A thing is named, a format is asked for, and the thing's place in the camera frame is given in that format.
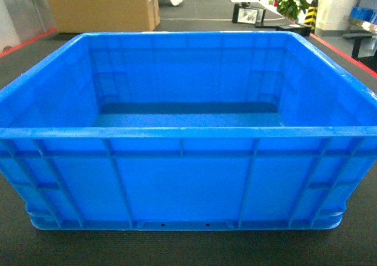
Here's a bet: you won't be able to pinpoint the large blue plastic crate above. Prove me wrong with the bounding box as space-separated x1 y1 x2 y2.
1 31 376 231

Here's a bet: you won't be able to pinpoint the large cardboard box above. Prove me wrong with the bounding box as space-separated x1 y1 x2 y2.
47 0 160 34

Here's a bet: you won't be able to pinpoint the black framed picture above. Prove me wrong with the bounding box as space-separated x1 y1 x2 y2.
232 3 266 26

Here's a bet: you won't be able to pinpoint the yellow black striped bollard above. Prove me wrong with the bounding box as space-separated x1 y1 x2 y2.
303 0 319 32

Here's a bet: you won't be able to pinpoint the black table with leg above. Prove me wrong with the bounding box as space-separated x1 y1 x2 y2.
342 16 376 60

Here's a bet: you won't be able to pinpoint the blue bins on table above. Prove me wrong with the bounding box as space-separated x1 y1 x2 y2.
350 6 376 21

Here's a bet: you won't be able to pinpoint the black flat base plate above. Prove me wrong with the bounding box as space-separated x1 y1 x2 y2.
276 23 312 36

